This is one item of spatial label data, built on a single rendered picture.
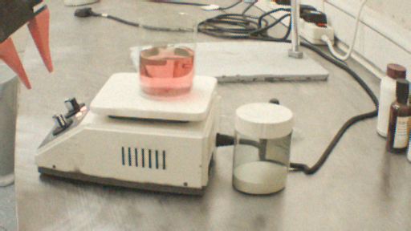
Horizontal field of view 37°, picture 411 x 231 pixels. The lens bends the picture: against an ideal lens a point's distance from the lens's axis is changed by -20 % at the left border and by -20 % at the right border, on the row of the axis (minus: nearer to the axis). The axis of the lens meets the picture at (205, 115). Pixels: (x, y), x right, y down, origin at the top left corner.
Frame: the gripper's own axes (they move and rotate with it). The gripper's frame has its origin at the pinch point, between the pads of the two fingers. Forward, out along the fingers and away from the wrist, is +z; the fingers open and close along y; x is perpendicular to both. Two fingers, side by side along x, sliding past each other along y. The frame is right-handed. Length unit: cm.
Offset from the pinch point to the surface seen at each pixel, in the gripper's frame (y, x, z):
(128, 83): 9.4, -0.3, 7.3
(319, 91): 39.2, 14.3, 26.1
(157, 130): 7.1, -8.8, 11.4
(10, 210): -9, 149, 44
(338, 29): 64, 35, 26
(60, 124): -0.3, -0.8, 6.5
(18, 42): 43, 241, -4
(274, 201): 12.2, -13.1, 23.1
